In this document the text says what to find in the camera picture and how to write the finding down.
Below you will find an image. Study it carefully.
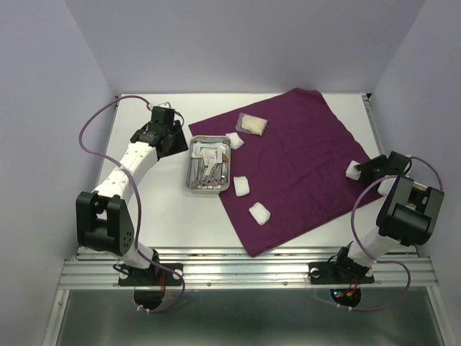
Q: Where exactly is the white green sterile pouch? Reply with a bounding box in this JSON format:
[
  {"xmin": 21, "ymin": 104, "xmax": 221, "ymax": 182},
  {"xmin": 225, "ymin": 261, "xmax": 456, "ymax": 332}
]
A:
[{"xmin": 192, "ymin": 142, "xmax": 228, "ymax": 157}]

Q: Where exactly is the white gauze pad edge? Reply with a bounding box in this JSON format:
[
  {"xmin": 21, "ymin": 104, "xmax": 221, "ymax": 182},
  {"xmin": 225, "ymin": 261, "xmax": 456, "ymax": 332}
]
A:
[{"xmin": 345, "ymin": 160, "xmax": 361, "ymax": 181}]

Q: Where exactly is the small clear bagged packet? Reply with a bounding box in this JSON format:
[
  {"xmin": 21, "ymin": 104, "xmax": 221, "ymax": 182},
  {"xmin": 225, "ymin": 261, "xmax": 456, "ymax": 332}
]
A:
[{"xmin": 202, "ymin": 148, "xmax": 216, "ymax": 167}]

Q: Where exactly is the stainless steel tray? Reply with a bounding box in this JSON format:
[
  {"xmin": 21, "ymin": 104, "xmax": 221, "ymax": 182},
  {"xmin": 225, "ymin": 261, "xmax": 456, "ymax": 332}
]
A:
[{"xmin": 185, "ymin": 136, "xmax": 231, "ymax": 195}]

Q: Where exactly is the white gauze pad top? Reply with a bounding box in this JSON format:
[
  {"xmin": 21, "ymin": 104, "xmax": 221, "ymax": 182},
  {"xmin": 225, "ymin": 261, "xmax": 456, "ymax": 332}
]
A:
[{"xmin": 225, "ymin": 132, "xmax": 244, "ymax": 150}]

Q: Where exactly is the white gauze pad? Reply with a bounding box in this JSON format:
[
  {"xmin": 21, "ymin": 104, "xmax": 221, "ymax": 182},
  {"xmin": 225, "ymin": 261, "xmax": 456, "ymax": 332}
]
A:
[
  {"xmin": 249, "ymin": 202, "xmax": 271, "ymax": 226},
  {"xmin": 233, "ymin": 177, "xmax": 250, "ymax": 197},
  {"xmin": 225, "ymin": 132, "xmax": 244, "ymax": 150}
]

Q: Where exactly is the bagged beige bandage roll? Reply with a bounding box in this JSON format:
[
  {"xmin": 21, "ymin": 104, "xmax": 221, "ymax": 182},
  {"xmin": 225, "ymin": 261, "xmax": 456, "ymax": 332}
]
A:
[{"xmin": 236, "ymin": 112, "xmax": 268, "ymax": 136}]

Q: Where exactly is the white gauze pad bottom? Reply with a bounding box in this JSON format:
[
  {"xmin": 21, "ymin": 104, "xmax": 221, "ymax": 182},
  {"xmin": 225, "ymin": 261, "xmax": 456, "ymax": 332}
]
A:
[{"xmin": 249, "ymin": 202, "xmax": 271, "ymax": 226}]

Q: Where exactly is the small white paper strip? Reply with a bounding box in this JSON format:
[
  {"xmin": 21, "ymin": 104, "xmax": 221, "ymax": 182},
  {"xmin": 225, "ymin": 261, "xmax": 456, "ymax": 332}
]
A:
[{"xmin": 215, "ymin": 146, "xmax": 225, "ymax": 164}]

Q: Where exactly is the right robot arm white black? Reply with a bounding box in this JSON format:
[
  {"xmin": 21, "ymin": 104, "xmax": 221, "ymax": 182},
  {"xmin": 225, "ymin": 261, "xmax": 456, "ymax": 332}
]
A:
[{"xmin": 331, "ymin": 151, "xmax": 444, "ymax": 281}]

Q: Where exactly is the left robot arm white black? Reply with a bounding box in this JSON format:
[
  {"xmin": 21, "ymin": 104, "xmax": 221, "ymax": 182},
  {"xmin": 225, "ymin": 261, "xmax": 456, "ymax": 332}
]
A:
[{"xmin": 76, "ymin": 105, "xmax": 188, "ymax": 284}]

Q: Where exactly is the purple surgical cloth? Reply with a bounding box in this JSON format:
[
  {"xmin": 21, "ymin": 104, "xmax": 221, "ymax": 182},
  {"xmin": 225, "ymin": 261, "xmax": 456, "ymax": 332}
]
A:
[{"xmin": 189, "ymin": 88, "xmax": 380, "ymax": 257}]

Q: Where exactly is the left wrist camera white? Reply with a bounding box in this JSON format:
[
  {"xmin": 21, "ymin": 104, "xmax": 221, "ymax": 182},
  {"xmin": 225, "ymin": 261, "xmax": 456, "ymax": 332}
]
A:
[{"xmin": 157, "ymin": 102, "xmax": 171, "ymax": 109}]

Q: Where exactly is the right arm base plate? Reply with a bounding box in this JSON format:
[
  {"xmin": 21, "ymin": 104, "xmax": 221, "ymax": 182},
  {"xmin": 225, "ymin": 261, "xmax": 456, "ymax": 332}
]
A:
[{"xmin": 308, "ymin": 262, "xmax": 375, "ymax": 285}]

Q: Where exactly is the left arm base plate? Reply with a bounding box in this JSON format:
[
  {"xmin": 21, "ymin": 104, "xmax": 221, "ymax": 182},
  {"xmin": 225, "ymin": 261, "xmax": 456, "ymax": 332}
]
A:
[{"xmin": 112, "ymin": 263, "xmax": 183, "ymax": 287}]

